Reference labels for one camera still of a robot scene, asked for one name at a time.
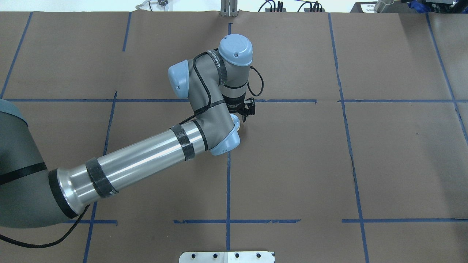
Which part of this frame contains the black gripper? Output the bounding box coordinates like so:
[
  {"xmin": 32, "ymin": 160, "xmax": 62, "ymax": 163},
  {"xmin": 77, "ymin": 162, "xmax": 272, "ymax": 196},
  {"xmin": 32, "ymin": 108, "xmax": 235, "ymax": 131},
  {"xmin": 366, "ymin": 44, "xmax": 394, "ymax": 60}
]
[{"xmin": 224, "ymin": 96, "xmax": 245, "ymax": 112}]

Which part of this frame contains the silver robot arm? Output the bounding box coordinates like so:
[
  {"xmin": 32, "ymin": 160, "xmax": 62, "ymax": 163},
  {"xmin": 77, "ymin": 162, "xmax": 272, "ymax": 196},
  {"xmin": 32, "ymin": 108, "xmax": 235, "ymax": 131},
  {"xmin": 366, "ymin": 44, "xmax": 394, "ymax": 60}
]
[{"xmin": 0, "ymin": 34, "xmax": 254, "ymax": 228}]

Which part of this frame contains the brown paper table cover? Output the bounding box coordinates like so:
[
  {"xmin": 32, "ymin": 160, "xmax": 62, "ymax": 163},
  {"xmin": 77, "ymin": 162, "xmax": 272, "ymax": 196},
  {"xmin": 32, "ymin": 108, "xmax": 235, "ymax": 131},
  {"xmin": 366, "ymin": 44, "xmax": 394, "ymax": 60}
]
[{"xmin": 1, "ymin": 11, "xmax": 467, "ymax": 263}]

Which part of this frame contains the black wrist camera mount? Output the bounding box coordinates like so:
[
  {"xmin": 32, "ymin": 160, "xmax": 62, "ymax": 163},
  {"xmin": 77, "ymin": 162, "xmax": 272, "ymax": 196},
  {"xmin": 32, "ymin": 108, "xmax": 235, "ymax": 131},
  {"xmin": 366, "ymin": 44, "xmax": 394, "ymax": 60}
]
[{"xmin": 241, "ymin": 97, "xmax": 256, "ymax": 122}]

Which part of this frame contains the aluminium frame post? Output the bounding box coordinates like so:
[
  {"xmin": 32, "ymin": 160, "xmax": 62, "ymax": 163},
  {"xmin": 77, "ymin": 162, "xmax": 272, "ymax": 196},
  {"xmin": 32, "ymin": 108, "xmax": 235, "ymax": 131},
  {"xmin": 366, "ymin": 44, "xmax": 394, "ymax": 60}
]
[{"xmin": 220, "ymin": 0, "xmax": 238, "ymax": 17}]

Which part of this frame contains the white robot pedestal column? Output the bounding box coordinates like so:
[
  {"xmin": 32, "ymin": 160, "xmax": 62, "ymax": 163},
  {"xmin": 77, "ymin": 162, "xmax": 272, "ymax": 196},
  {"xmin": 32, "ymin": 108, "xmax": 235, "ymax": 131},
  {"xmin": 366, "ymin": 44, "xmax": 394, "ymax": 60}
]
[{"xmin": 179, "ymin": 251, "xmax": 276, "ymax": 263}]

